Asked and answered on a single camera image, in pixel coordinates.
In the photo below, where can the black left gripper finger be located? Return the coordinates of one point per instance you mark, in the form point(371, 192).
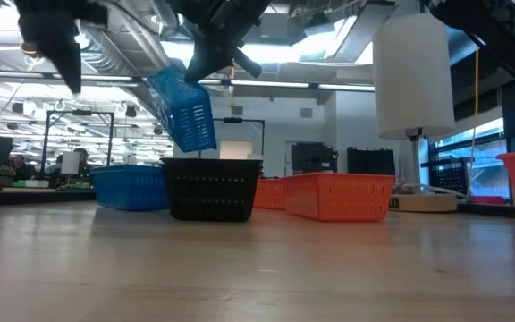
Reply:
point(210, 58)
point(248, 62)

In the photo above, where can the blue plastic basket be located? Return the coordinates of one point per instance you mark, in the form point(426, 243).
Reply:
point(128, 188)
point(190, 121)

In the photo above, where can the black plastic basket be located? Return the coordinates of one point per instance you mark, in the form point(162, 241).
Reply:
point(210, 192)

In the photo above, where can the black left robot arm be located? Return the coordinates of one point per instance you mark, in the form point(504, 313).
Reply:
point(56, 40)

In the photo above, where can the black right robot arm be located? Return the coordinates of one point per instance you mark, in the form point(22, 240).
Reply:
point(503, 36)

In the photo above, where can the black cabinet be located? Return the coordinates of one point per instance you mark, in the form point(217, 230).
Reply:
point(313, 157)
point(370, 161)

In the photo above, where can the white cylindrical lamp shade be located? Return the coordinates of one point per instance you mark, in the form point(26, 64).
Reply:
point(411, 76)

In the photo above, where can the person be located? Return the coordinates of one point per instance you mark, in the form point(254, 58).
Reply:
point(21, 169)
point(83, 163)

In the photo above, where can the white monitor back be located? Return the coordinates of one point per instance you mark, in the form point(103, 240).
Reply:
point(70, 163)

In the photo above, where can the wooden lamp base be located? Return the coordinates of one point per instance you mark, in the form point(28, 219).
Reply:
point(423, 202)

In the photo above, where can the black perforated panel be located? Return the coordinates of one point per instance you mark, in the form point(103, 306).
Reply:
point(449, 179)

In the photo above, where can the background potted plant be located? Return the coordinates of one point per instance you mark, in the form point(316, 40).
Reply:
point(4, 175)

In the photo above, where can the tall black frame rig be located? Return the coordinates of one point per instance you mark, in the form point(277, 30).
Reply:
point(46, 143)
point(239, 120)

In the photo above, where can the black aluminium table frame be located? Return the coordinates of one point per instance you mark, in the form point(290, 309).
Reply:
point(38, 197)

